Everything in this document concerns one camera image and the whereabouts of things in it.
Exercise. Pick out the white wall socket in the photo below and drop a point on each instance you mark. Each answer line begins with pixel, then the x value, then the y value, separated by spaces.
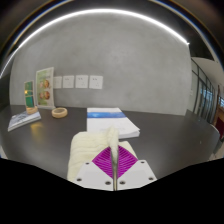
pixel 68 81
pixel 58 82
pixel 81 81
pixel 95 82

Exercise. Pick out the grey magazine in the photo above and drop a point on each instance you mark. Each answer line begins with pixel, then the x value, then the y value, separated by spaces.
pixel 23 119

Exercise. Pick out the cream knitted towel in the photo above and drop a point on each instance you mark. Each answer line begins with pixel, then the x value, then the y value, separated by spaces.
pixel 86 146

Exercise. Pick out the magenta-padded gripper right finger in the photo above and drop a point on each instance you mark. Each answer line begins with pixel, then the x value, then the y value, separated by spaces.
pixel 140 173

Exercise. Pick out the green white menu sign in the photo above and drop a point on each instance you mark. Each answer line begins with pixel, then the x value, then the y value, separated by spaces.
pixel 45 88

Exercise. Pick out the black-framed glass partition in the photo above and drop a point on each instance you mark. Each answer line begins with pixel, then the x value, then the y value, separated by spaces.
pixel 205 96

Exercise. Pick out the small card in wooden base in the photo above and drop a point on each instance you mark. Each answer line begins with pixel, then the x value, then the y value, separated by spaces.
pixel 29 95

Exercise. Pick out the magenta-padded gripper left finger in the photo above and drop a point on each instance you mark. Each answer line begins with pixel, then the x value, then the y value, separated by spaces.
pixel 87 174

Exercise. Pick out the ceiling light strip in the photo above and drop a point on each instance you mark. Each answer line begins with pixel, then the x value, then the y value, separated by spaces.
pixel 100 11

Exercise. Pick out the white and blue booklet stack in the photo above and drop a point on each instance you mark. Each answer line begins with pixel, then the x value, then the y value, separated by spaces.
pixel 106 121

